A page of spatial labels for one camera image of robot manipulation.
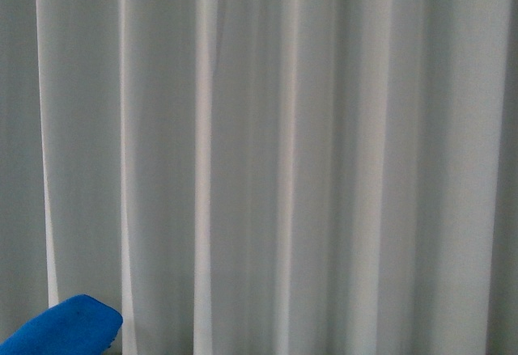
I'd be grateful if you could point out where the white pleated curtain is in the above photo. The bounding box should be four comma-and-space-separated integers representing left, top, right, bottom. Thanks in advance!
1, 0, 517, 354

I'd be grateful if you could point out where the blue microfiber cloth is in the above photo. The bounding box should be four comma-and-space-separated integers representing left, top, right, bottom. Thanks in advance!
1, 294, 123, 355

